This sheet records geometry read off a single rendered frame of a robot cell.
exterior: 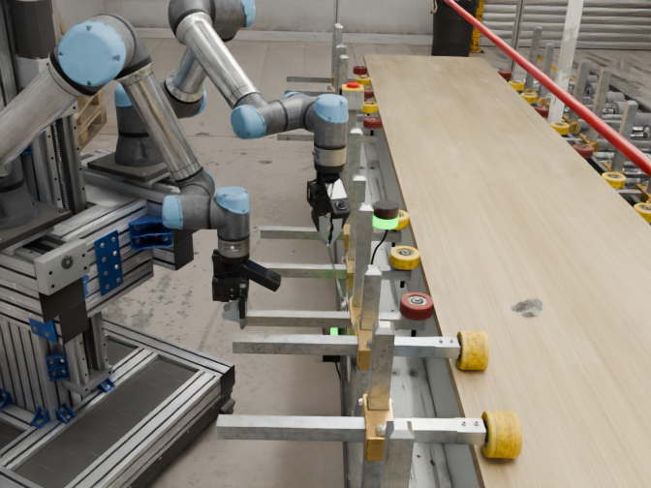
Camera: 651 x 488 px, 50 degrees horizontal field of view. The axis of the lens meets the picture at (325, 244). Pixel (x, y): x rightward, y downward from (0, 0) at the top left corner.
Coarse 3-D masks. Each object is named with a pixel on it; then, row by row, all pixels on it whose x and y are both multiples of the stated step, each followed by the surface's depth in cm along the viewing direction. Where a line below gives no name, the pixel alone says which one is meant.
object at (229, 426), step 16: (224, 416) 120; (240, 416) 121; (256, 416) 121; (272, 416) 121; (288, 416) 121; (304, 416) 121; (320, 416) 121; (336, 416) 121; (224, 432) 119; (240, 432) 119; (256, 432) 119; (272, 432) 119; (288, 432) 119; (304, 432) 119; (320, 432) 119; (336, 432) 119; (352, 432) 119; (416, 432) 119; (432, 432) 119; (448, 432) 119; (464, 432) 119; (480, 432) 119
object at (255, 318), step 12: (252, 312) 169; (264, 312) 169; (276, 312) 169; (288, 312) 169; (300, 312) 170; (312, 312) 170; (324, 312) 170; (336, 312) 170; (348, 312) 170; (252, 324) 169; (264, 324) 169; (276, 324) 169; (288, 324) 169; (300, 324) 169; (312, 324) 169; (324, 324) 169; (336, 324) 169; (348, 324) 169; (396, 324) 169; (408, 324) 169; (420, 324) 169
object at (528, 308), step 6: (528, 300) 168; (534, 300) 168; (540, 300) 168; (510, 306) 167; (516, 306) 166; (522, 306) 166; (528, 306) 165; (534, 306) 166; (540, 306) 166; (522, 312) 164; (528, 312) 163; (534, 312) 164
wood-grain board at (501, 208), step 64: (384, 64) 402; (448, 64) 407; (384, 128) 292; (448, 128) 295; (512, 128) 298; (448, 192) 231; (512, 192) 233; (576, 192) 235; (448, 256) 190; (512, 256) 191; (576, 256) 192; (640, 256) 194; (448, 320) 161; (512, 320) 162; (576, 320) 163; (640, 320) 164; (512, 384) 140; (576, 384) 141; (640, 384) 142; (576, 448) 125; (640, 448) 125
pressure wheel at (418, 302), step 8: (408, 296) 169; (416, 296) 169; (424, 296) 169; (400, 304) 168; (408, 304) 166; (416, 304) 166; (424, 304) 166; (432, 304) 166; (400, 312) 168; (408, 312) 165; (416, 312) 164; (424, 312) 165
